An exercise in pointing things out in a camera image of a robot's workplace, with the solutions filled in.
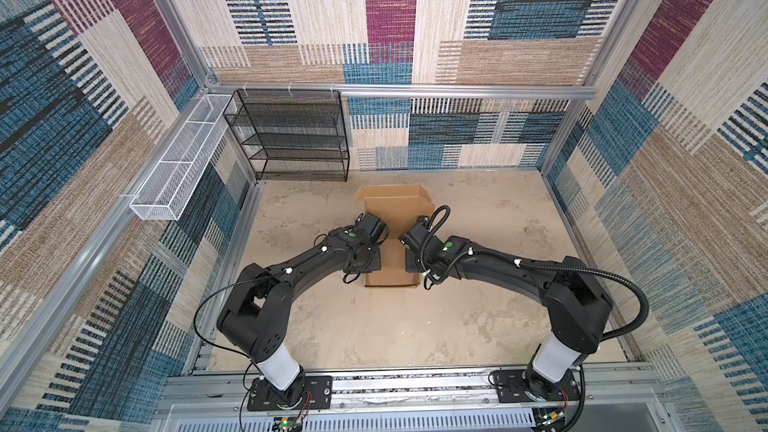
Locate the brown cardboard box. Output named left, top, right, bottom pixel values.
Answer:
left=355, top=184, right=435, bottom=288

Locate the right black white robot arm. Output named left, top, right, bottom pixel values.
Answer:
left=399, top=217, right=650, bottom=401

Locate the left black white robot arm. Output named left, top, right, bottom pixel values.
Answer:
left=216, top=213, right=389, bottom=408

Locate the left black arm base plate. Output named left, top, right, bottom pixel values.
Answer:
left=246, top=374, right=333, bottom=412

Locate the black wire shelf rack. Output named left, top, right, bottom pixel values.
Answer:
left=224, top=89, right=350, bottom=182

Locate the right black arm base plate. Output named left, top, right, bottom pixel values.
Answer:
left=488, top=368, right=582, bottom=403

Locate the white wire mesh basket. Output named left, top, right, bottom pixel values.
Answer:
left=130, top=94, right=232, bottom=221

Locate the aluminium front rail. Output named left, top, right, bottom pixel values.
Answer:
left=150, top=363, right=684, bottom=431

